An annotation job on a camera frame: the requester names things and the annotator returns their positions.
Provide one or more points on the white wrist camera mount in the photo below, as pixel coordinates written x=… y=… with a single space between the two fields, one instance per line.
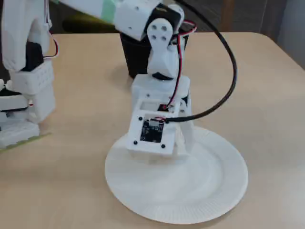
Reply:
x=152 y=148

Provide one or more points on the wooden furniture leg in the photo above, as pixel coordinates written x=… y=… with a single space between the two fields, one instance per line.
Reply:
x=228 y=14

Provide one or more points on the green tape band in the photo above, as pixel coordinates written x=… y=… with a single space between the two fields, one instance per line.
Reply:
x=109 y=12

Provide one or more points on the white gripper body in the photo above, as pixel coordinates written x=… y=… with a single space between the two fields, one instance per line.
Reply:
x=146 y=87

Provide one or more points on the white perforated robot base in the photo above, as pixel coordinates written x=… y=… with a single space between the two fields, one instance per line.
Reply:
x=16 y=133

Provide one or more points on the yellow-green base plate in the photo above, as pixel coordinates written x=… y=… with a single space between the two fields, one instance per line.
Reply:
x=35 y=138

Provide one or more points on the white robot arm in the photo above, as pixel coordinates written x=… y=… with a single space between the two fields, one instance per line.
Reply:
x=19 y=35

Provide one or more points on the black round pot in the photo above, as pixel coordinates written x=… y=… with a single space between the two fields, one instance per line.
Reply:
x=133 y=57

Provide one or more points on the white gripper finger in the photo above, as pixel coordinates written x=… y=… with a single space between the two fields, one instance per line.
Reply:
x=188 y=138
x=140 y=157

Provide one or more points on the white paper plate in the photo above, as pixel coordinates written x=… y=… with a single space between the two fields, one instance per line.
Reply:
x=190 y=190

